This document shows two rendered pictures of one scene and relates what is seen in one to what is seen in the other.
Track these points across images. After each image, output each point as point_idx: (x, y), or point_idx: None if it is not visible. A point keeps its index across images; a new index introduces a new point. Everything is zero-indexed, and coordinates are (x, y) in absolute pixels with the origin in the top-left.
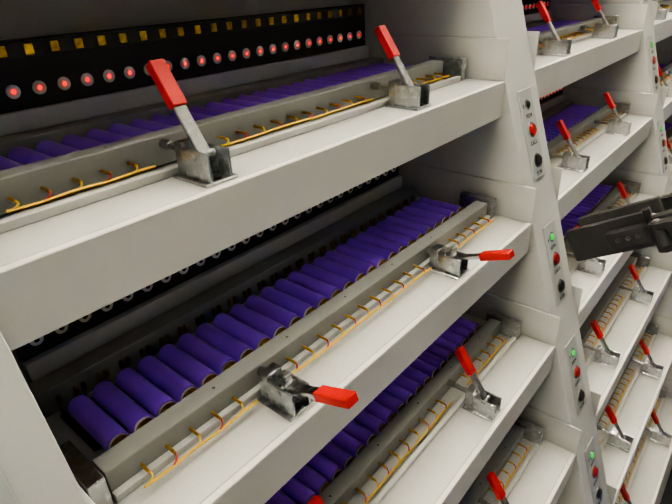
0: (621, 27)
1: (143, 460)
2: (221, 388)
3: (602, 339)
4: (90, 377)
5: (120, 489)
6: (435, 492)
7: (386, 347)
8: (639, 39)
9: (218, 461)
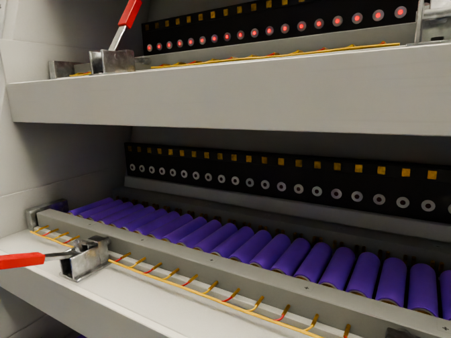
0: None
1: (49, 224)
2: (87, 227)
3: None
4: (131, 198)
5: (37, 227)
6: None
7: (147, 322)
8: None
9: (41, 253)
